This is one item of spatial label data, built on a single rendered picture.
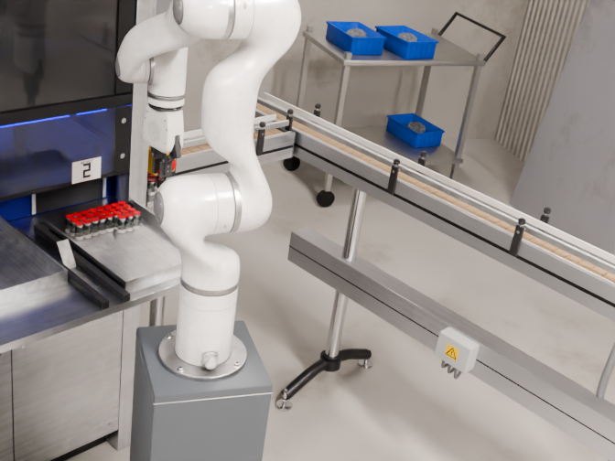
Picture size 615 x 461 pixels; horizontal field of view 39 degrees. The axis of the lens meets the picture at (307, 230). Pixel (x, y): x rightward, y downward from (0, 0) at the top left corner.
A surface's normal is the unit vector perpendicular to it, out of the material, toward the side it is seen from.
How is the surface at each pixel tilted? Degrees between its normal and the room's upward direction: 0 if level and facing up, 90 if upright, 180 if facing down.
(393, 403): 0
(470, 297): 0
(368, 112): 90
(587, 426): 90
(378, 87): 90
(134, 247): 0
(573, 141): 82
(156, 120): 88
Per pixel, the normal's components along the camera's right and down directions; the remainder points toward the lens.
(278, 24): 0.43, 0.48
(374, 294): -0.70, 0.24
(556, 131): -0.91, -0.10
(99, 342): 0.70, 0.40
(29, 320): 0.13, -0.88
